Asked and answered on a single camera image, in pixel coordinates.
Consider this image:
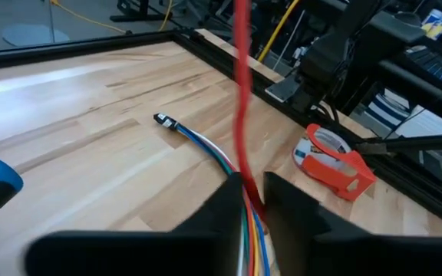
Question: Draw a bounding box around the grey flat plate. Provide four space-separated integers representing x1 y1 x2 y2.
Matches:
265 71 303 104

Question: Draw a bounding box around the black aluminium table frame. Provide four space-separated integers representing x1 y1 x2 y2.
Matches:
0 26 442 237

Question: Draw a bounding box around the thick yellow cable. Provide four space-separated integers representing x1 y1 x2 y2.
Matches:
257 0 302 63

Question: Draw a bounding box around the red cord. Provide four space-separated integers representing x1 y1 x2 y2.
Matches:
232 0 269 225

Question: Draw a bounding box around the black keyboard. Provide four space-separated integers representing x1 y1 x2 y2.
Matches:
404 45 442 86

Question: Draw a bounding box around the multicoloured wire harness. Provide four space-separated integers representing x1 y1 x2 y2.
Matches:
153 112 272 276

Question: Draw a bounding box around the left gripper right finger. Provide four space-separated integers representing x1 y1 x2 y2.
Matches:
263 172 442 276

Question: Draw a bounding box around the round grey stand base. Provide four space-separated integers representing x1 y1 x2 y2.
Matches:
1 23 71 48

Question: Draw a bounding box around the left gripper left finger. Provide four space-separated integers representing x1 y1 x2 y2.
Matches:
25 172 245 276

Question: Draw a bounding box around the red tape dispenser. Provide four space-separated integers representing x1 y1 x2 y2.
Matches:
292 122 378 203

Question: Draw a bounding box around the thin yellow floor cable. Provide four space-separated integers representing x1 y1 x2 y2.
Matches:
50 0 175 35

